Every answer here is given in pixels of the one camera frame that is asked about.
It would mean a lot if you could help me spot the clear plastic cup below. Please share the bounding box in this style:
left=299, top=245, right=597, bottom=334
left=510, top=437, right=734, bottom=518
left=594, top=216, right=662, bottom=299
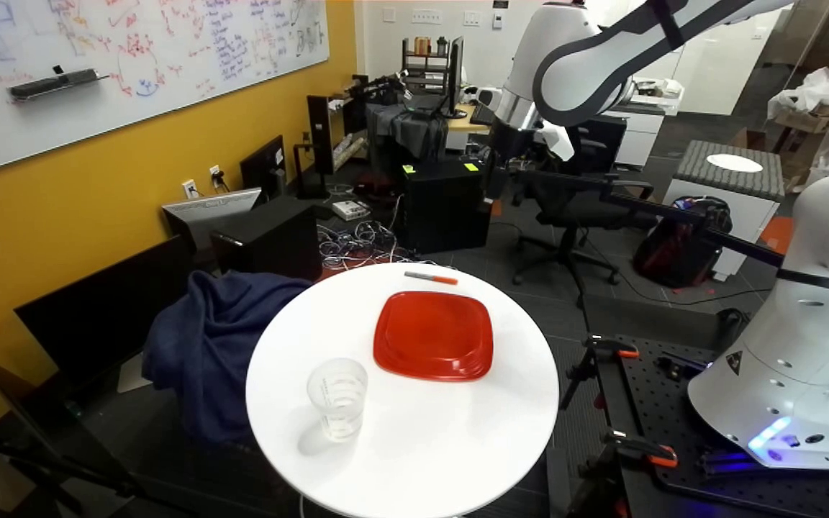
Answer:
left=302, top=355, right=372, bottom=447

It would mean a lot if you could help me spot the red square plate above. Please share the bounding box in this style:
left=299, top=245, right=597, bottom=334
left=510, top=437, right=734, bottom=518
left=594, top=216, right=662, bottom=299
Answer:
left=372, top=288, right=499, bottom=387

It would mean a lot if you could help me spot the black box case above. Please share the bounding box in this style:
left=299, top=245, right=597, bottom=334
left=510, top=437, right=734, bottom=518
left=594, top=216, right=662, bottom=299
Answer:
left=207, top=194, right=325, bottom=286

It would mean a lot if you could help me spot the tall black computer case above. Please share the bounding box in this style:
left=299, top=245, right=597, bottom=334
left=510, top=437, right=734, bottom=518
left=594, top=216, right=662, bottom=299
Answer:
left=306, top=92, right=342, bottom=178

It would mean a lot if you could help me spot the black office chair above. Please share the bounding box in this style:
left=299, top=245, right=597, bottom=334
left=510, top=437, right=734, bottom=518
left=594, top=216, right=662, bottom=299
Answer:
left=503, top=112, right=640, bottom=291

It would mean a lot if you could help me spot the black monitor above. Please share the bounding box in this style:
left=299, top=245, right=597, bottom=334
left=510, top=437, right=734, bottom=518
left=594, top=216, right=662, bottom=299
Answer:
left=238, top=134, right=290, bottom=201

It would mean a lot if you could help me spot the black shelf with bottles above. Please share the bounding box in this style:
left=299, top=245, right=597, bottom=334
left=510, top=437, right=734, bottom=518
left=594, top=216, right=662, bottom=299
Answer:
left=397, top=36, right=467, bottom=109

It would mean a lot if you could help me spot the white flat tray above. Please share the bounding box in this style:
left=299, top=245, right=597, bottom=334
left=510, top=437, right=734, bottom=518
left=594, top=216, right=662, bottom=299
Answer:
left=161, top=186, right=269, bottom=255

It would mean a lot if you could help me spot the navy blue blanket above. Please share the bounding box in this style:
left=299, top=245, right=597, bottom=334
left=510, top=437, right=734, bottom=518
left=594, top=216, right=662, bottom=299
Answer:
left=139, top=269, right=313, bottom=455

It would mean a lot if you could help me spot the white cabinet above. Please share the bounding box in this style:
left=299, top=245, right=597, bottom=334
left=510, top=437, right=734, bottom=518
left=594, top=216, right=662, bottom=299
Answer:
left=614, top=108, right=667, bottom=174

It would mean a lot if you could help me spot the black perforated breadboard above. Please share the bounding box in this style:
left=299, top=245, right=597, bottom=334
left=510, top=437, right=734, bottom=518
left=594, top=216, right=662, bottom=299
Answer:
left=594, top=337, right=829, bottom=518

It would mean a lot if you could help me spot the large black flat panel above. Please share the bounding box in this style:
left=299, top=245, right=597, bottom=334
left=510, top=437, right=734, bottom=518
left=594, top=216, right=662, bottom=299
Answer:
left=14, top=235, right=200, bottom=410

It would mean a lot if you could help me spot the white box with grey mat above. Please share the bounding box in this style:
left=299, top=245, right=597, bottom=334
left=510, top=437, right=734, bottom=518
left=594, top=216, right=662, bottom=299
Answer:
left=662, top=138, right=788, bottom=286

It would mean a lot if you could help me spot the cardboard box with plastic wrap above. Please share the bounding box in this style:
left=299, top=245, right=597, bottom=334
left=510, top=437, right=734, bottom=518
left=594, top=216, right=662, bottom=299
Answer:
left=767, top=65, right=829, bottom=187

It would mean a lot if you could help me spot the tangled cable bundle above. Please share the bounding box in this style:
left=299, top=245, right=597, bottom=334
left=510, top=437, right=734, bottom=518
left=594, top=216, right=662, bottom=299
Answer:
left=318, top=214, right=407, bottom=282

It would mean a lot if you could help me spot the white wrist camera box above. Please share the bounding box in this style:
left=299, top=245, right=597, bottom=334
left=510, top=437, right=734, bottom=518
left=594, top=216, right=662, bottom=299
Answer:
left=536, top=121, right=578, bottom=165

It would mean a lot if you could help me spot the orange handled black clamp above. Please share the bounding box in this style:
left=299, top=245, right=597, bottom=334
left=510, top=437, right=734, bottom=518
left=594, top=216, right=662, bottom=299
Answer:
left=578, top=331, right=644, bottom=370
left=603, top=426, right=682, bottom=475

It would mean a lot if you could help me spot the wall whiteboard with writing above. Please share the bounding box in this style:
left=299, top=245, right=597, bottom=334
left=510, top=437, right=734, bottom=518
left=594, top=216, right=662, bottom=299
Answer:
left=0, top=0, right=333, bottom=187

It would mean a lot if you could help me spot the black folding chair frame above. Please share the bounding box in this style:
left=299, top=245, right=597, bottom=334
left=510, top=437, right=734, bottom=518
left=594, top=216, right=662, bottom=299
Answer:
left=0, top=352, right=154, bottom=518

